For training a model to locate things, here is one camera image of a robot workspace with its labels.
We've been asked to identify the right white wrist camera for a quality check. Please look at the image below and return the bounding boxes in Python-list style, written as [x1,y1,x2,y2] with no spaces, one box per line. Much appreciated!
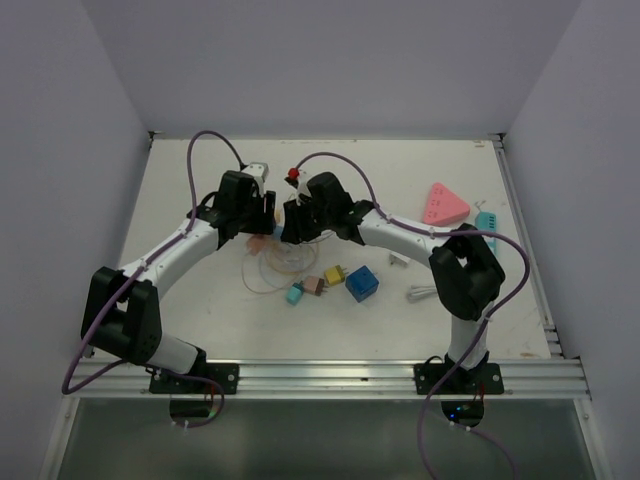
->
[283,167,312,205]

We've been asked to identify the teal usb charger plug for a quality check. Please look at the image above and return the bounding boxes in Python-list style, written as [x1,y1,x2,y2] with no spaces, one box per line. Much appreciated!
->
[285,282,305,306]

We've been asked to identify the white usb charger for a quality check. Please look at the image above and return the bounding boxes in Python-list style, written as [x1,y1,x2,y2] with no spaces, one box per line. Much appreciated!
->
[389,251,410,268]

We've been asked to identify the thin coloured cables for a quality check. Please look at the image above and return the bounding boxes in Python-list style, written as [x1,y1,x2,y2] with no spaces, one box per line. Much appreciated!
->
[240,234,321,295]

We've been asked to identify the beige usb charger plug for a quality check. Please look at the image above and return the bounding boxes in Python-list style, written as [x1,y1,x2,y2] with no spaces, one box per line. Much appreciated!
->
[302,276,327,297]

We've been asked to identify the aluminium front rail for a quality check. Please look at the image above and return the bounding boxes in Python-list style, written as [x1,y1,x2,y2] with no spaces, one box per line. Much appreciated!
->
[71,359,591,400]

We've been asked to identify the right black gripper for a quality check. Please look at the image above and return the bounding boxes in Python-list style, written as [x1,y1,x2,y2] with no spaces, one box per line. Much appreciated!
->
[282,194,335,245]

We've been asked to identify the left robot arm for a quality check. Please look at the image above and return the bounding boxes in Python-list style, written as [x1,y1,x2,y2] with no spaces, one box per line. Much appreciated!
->
[81,163,276,393]

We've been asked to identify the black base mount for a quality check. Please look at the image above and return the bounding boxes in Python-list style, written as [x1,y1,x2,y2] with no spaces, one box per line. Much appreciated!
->
[413,354,505,395]
[145,351,240,395]

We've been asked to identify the orange-pink charger plug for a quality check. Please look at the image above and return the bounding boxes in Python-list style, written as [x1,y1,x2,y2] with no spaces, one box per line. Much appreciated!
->
[246,235,269,256]

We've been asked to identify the white power cord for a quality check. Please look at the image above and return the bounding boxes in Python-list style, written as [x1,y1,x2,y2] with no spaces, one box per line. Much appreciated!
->
[407,283,439,303]

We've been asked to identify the light blue charger plug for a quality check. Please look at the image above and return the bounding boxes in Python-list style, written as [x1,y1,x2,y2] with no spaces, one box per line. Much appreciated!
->
[273,224,284,239]

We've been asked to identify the pink triangular power strip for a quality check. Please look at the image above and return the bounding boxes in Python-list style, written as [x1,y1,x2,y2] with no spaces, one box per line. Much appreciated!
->
[422,182,470,227]

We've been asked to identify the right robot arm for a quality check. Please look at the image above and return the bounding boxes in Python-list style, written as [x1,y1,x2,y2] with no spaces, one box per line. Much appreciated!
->
[281,168,506,393]

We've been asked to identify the yellow usb charger plug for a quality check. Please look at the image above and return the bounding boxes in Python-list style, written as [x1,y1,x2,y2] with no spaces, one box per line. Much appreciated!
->
[324,265,347,287]

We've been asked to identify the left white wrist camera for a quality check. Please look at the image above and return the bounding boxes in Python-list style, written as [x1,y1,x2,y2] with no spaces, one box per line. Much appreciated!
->
[241,162,269,196]

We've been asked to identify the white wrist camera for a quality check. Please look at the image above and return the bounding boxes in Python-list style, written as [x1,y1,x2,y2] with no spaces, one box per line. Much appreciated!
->
[241,162,269,196]
[283,167,312,205]

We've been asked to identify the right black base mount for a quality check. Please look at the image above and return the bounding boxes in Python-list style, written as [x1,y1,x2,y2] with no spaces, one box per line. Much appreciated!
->
[413,354,505,395]

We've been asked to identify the blue cube socket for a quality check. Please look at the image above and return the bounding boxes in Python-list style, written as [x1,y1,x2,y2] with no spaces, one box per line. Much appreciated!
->
[345,266,379,303]

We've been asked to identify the teal power strip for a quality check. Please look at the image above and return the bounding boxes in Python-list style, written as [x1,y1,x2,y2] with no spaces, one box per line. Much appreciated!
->
[474,211,497,254]

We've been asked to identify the aluminium right side rail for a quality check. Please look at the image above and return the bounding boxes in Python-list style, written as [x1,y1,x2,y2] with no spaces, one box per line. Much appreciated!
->
[489,133,565,359]

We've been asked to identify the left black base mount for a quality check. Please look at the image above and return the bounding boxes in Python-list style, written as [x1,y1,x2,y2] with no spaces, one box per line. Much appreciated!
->
[145,351,240,395]

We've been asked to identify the aluminium rail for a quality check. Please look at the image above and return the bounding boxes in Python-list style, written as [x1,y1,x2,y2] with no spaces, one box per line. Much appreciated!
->
[489,133,565,359]
[71,359,591,400]

